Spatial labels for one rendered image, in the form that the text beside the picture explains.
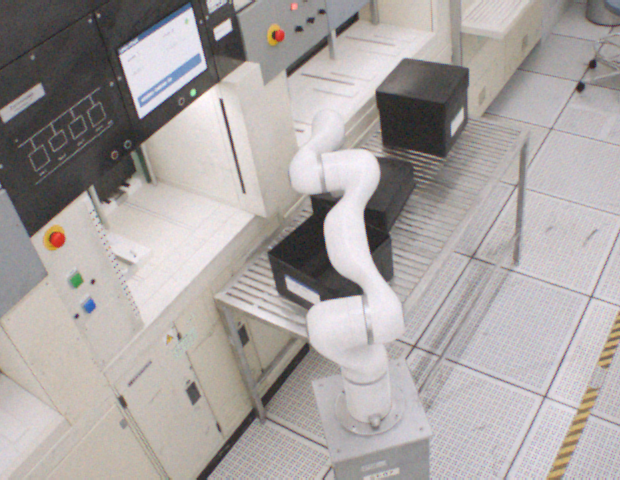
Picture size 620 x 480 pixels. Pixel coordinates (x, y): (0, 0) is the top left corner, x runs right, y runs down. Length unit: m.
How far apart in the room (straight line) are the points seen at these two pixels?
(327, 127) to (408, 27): 1.72
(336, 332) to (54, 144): 0.80
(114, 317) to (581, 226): 2.39
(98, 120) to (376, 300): 0.81
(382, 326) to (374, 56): 1.84
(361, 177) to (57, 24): 0.81
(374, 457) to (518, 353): 1.26
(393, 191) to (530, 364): 1.02
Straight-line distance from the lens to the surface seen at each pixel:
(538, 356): 3.04
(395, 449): 1.92
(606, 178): 3.96
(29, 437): 2.09
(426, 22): 3.43
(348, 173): 1.74
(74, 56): 1.72
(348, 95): 2.94
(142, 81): 1.88
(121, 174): 2.62
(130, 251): 2.38
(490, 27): 3.53
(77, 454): 2.18
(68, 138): 1.75
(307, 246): 2.31
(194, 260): 2.31
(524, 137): 2.86
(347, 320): 1.61
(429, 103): 2.62
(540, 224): 3.61
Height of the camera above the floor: 2.38
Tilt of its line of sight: 42 degrees down
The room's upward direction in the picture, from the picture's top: 11 degrees counter-clockwise
